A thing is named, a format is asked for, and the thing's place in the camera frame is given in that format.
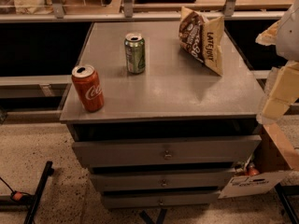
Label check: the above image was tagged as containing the grey drawer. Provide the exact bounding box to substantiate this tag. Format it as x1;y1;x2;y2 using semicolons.
72;135;261;167
101;190;221;209
91;168;233;192

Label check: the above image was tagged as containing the black metal stand leg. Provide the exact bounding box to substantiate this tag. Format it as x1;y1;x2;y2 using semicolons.
23;161;54;224

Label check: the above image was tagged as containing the brown chip bag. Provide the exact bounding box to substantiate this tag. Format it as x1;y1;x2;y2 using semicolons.
178;7;224;76

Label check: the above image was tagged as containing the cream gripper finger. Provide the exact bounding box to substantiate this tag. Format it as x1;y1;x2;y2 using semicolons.
256;61;299;125
255;21;279;46

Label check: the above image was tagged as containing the metal shelf rail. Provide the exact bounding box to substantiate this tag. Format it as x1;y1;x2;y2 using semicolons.
0;0;296;23

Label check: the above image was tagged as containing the green soda can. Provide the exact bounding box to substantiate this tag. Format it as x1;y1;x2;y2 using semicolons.
124;33;146;74

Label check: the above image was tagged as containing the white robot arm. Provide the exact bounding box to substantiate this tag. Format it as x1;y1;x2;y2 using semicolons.
255;0;299;124

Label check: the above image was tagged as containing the middle grey drawer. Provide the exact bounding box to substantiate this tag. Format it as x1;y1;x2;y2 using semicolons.
91;168;233;192

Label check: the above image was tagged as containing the top grey drawer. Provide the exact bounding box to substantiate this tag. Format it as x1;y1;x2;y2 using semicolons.
72;135;261;167

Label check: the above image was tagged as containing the grey drawer cabinet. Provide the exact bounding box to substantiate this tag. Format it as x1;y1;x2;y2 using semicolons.
61;21;263;198

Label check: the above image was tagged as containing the orange cable clip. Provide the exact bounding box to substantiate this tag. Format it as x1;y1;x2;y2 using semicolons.
11;191;22;202

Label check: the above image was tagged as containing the cardboard box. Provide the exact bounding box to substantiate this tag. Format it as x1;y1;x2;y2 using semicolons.
220;123;299;199

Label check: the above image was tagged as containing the red cola can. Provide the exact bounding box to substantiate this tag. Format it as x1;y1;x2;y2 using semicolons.
72;64;104;112

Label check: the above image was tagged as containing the bottom grey drawer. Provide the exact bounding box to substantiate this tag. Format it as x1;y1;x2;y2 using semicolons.
101;190;221;209

